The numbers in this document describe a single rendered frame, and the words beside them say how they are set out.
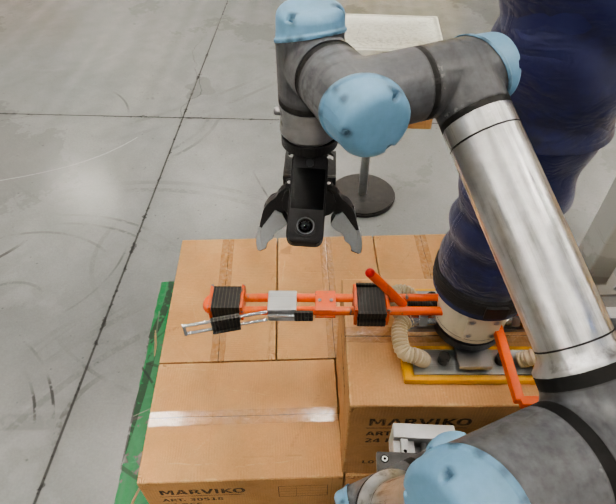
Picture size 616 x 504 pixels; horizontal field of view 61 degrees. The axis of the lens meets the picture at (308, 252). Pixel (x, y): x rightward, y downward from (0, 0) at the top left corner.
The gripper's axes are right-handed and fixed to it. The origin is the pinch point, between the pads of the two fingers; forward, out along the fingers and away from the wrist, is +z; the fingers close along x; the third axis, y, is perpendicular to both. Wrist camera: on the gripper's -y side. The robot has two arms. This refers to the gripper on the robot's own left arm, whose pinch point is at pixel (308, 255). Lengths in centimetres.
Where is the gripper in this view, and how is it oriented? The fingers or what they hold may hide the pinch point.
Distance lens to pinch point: 78.3
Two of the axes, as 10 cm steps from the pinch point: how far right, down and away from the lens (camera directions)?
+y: 0.4, -7.2, 7.0
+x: -10.0, -0.3, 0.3
